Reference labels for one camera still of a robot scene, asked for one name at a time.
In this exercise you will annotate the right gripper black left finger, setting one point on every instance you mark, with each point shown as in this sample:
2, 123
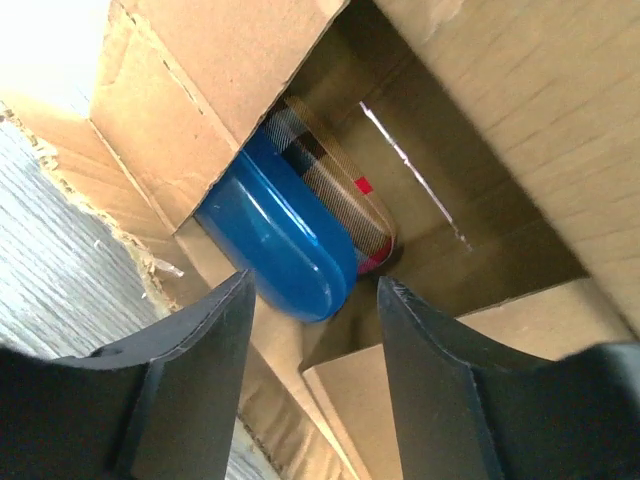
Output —
158, 404

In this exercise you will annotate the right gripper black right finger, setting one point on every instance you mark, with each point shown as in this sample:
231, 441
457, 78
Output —
468, 407

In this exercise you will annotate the dark object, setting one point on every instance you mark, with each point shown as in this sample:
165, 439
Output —
294, 208

